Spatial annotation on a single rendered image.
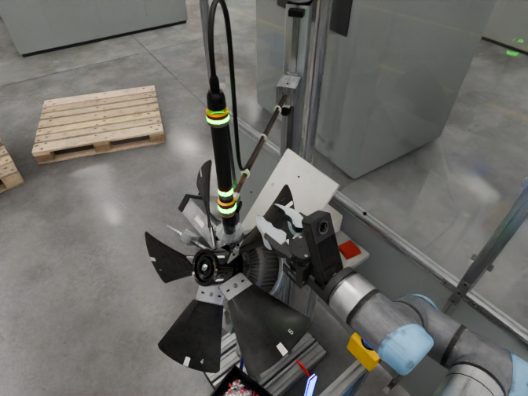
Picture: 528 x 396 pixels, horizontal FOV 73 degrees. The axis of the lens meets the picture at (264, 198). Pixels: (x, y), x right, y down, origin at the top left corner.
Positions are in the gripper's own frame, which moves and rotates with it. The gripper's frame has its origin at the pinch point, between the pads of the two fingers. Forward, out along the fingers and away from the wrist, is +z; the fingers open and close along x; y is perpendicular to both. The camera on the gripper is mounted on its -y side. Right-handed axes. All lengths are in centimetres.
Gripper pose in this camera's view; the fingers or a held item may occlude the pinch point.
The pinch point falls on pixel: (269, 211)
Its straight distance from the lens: 70.7
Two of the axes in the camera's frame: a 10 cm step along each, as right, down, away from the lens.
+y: 0.0, 7.1, 7.0
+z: -6.2, -5.5, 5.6
